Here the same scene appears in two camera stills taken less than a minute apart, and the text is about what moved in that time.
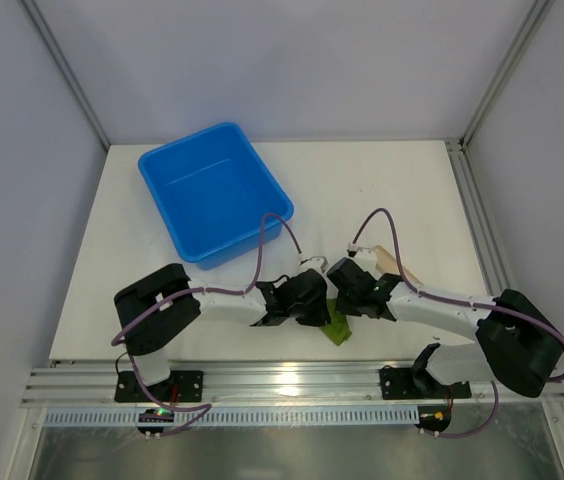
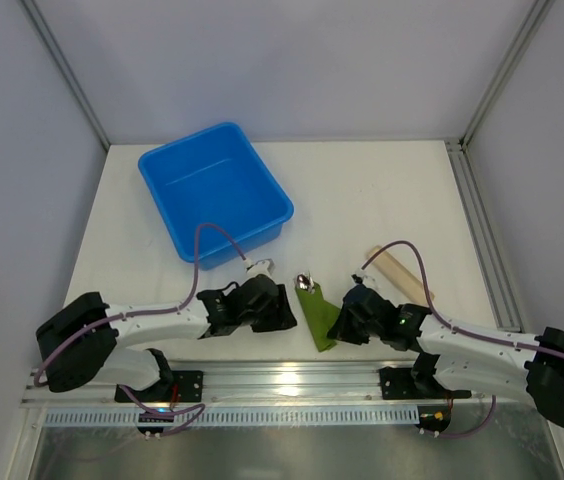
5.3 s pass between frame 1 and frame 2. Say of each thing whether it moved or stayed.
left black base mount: stayed
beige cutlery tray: stayed
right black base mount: stayed
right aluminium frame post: stayed
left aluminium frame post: stayed
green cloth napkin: moved
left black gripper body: moved
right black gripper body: moved
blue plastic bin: stayed
